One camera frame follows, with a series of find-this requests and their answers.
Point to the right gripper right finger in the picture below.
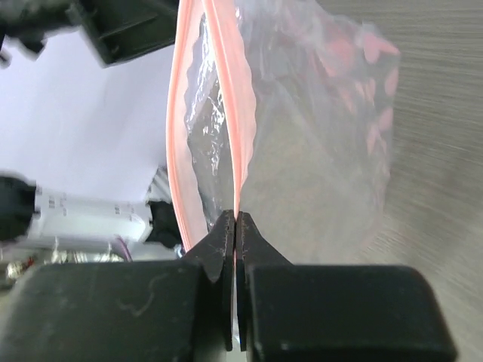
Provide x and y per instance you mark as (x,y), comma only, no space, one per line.
(265,291)

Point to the clear pink zip top bag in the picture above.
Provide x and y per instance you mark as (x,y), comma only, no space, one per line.
(283,111)

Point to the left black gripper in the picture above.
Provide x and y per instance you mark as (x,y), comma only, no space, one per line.
(124,30)

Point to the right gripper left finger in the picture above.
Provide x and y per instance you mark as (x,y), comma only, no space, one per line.
(215,253)

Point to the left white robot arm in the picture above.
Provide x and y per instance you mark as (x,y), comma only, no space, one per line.
(90,85)

